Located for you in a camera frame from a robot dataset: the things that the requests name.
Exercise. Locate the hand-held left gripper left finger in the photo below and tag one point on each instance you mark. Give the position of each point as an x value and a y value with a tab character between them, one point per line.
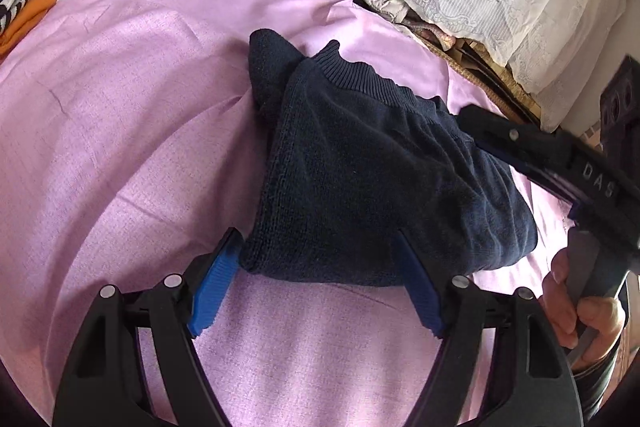
215	287

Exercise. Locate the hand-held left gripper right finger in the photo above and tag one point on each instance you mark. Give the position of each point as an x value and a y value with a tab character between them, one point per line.
422	287

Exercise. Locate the navy knit cardigan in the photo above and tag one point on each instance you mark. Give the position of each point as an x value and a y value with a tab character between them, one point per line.
360	167

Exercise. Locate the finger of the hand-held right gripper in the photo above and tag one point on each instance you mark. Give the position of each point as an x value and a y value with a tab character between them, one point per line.
505	159
500	129

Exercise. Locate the person's right hand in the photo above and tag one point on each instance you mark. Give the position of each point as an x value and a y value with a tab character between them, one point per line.
557	297

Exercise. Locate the orange garment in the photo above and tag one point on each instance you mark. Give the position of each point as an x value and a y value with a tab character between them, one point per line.
30	19

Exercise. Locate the grey cloth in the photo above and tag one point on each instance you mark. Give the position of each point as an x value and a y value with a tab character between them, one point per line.
395	4

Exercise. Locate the pink bedsheet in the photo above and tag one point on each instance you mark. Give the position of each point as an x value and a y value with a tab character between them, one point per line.
125	132

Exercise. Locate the brown woven mat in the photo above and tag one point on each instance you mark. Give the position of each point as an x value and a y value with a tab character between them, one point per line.
495	82

